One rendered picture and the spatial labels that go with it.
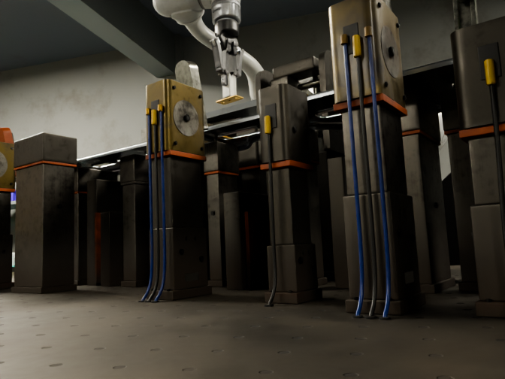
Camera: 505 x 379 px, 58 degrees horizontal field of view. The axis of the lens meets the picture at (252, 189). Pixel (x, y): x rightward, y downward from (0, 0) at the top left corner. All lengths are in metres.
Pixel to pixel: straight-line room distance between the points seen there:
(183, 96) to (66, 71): 4.60
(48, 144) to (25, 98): 4.55
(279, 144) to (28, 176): 0.64
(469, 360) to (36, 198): 0.89
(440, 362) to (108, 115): 4.69
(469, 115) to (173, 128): 0.44
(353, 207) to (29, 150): 0.76
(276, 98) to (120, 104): 4.26
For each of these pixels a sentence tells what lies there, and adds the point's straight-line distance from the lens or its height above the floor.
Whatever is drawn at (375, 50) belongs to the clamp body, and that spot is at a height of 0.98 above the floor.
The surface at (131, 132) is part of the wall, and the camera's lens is 4.70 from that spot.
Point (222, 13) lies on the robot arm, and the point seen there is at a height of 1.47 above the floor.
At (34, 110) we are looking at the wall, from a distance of 5.47.
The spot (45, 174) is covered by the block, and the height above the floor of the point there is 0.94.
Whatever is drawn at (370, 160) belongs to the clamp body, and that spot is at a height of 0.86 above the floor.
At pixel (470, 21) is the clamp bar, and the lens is 0.95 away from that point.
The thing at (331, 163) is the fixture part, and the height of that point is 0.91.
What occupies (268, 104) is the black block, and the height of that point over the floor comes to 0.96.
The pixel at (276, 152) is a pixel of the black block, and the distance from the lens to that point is 0.61.
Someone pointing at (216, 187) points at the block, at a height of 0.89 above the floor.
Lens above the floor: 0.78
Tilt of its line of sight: 7 degrees up
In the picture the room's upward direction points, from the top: 3 degrees counter-clockwise
